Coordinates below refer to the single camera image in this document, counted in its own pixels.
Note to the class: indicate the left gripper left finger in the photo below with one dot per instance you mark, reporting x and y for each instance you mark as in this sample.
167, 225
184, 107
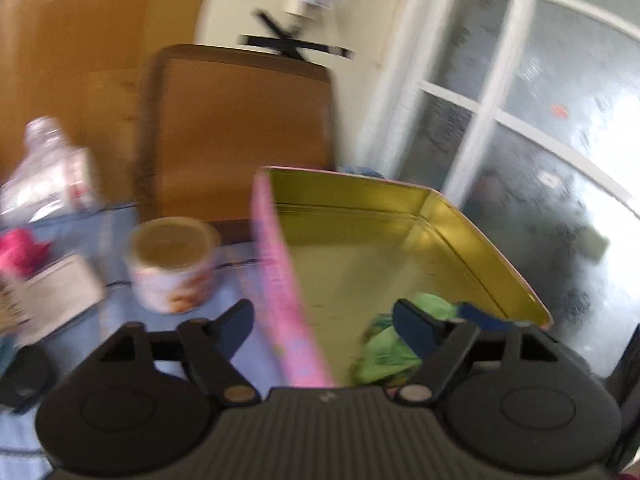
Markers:
208, 348

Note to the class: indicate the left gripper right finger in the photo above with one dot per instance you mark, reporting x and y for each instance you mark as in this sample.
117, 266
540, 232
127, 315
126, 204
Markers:
442, 347

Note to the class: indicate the green cloth glove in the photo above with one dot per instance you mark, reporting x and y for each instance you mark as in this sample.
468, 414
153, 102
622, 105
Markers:
384, 359

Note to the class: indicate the white packaged pad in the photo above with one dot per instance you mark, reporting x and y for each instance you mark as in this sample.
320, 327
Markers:
55, 296

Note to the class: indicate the white peanut can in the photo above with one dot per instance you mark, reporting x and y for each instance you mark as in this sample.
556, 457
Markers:
171, 263

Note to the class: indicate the pink macaron tin box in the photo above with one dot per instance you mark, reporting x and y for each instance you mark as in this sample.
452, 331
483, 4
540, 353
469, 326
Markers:
338, 249

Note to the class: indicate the blue striped tablecloth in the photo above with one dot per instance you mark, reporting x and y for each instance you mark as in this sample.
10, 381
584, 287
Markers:
102, 238

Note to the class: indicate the plastic bag with paper cups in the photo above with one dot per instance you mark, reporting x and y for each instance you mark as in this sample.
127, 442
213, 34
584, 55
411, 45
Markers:
55, 179

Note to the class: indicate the brown woven chair back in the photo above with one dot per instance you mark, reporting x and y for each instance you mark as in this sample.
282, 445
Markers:
210, 117

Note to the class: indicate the black tape cross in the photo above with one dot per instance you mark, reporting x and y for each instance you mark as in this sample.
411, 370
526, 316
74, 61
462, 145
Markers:
286, 44

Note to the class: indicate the window frame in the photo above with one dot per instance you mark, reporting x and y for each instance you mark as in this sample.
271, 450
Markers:
406, 76

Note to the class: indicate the wood pattern wall sheet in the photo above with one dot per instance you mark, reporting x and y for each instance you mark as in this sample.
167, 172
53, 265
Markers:
79, 61

